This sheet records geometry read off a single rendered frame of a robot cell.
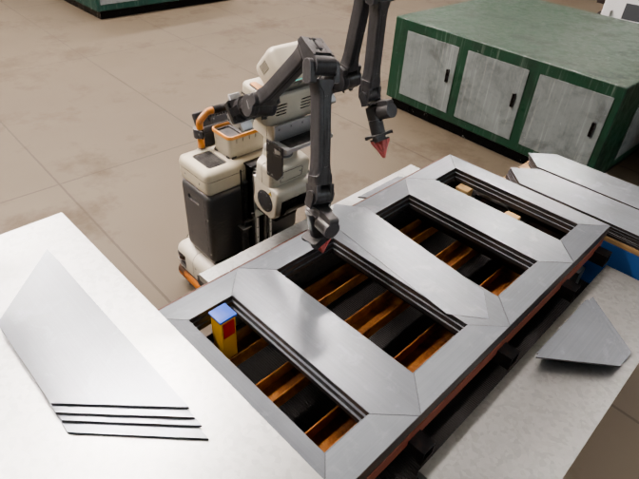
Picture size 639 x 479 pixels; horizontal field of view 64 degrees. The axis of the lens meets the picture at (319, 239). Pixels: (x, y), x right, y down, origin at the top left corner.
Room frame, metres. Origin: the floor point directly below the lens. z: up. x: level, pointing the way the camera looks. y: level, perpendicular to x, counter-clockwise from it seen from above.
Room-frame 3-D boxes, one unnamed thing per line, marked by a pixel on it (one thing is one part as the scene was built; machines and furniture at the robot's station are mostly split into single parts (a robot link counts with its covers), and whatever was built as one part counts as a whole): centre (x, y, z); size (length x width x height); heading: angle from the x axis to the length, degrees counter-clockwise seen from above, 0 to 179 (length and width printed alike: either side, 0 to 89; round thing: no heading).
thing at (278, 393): (1.35, -0.30, 0.70); 1.66 x 0.08 x 0.05; 137
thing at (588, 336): (1.13, -0.89, 0.77); 0.45 x 0.20 x 0.04; 137
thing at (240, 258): (1.83, -0.08, 0.67); 1.30 x 0.20 x 0.03; 137
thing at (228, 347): (1.04, 0.27, 0.78); 0.05 x 0.05 x 0.19; 47
